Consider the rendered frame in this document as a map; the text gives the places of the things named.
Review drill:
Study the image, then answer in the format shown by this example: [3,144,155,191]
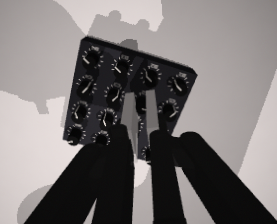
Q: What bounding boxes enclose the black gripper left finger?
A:
[24,92,138,224]

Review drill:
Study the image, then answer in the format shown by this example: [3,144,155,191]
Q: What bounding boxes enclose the black knob box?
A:
[62,36,198,166]

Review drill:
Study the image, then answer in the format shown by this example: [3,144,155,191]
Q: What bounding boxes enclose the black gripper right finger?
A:
[146,90,277,224]

